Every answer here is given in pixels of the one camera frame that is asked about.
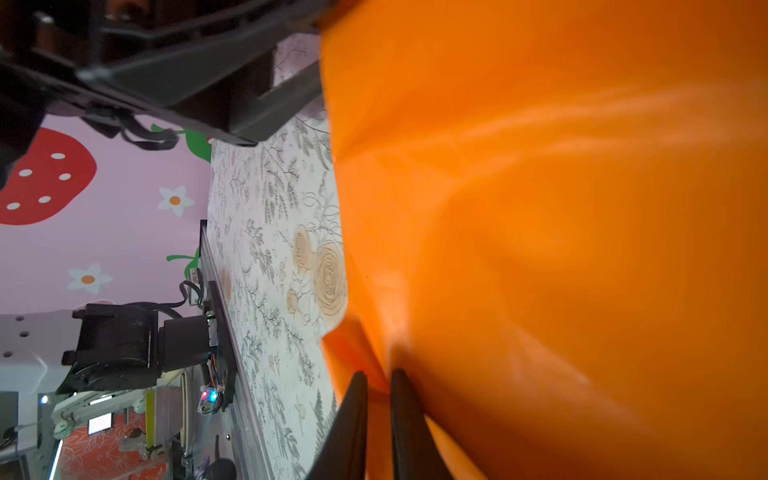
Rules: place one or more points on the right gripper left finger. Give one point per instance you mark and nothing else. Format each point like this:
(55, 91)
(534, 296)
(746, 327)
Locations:
(343, 455)

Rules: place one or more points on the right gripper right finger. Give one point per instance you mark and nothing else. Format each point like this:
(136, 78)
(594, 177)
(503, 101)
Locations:
(414, 452)

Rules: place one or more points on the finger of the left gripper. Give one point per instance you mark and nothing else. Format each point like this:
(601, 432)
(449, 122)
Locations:
(203, 66)

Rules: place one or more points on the orange wrapping paper sheet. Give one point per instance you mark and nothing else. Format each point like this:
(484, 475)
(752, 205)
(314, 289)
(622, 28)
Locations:
(554, 217)

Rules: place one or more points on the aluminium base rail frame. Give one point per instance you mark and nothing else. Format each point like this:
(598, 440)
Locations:
(236, 424)

